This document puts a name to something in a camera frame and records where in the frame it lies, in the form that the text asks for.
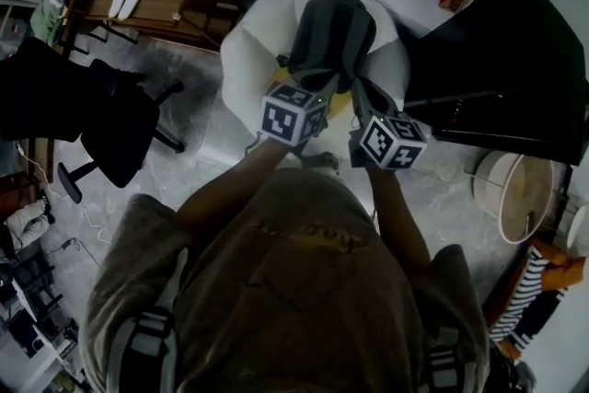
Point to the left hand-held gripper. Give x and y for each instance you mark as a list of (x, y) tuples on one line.
[(290, 119)]

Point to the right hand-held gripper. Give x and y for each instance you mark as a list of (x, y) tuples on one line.
[(391, 142)]

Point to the white egg-shaped chair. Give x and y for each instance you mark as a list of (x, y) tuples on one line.
[(248, 60)]

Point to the dark grey garment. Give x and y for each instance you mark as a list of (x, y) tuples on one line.
[(331, 32)]

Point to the person's right forearm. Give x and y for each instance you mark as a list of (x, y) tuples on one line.
[(400, 221)]

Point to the person's left forearm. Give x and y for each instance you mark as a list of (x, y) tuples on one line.
[(230, 188)]

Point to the black cabinet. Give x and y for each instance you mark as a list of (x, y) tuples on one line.
[(506, 60)]

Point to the black office chair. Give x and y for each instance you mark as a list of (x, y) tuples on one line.
[(115, 138)]

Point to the person's brown shirt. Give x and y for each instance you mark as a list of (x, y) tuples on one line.
[(285, 313)]

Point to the orange striped plush toy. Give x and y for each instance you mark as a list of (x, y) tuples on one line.
[(529, 290)]

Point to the white round stool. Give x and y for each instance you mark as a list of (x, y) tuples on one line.
[(580, 230)]

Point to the green cloth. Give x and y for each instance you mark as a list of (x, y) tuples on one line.
[(46, 20)]

